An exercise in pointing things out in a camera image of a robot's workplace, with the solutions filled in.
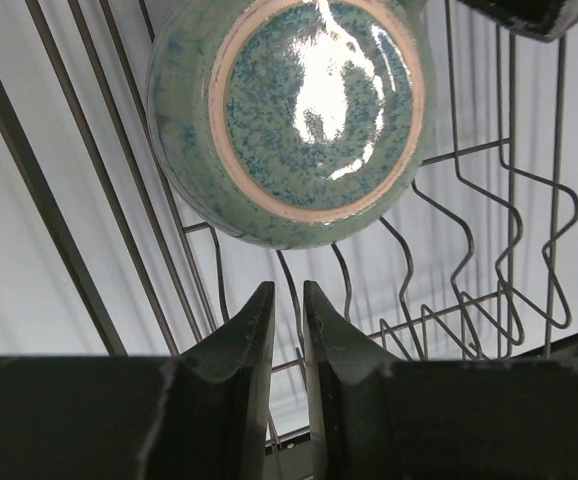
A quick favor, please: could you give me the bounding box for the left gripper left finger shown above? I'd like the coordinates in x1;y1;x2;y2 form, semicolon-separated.
0;282;275;479

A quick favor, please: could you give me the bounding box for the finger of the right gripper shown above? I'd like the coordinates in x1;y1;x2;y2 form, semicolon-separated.
461;0;578;43

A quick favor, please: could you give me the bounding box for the black wire dish rack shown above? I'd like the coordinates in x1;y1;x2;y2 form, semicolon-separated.
0;0;578;456

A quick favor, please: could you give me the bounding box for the green ceramic cup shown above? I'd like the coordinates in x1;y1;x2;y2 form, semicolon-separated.
146;1;436;250

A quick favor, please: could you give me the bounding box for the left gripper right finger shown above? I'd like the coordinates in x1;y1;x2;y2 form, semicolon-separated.
303;281;578;479

